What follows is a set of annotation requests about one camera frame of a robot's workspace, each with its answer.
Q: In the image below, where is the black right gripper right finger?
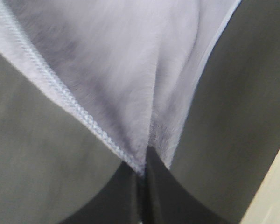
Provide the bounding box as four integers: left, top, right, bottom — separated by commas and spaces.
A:
143, 147, 226, 224

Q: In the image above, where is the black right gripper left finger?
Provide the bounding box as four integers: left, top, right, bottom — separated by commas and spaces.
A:
62, 162, 140, 224

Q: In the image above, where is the grey microfibre towel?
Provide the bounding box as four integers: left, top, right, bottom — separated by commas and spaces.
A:
0, 0, 239, 174

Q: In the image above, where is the cream storage bin grey rim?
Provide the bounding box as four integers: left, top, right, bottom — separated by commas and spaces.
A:
241, 149, 280, 224

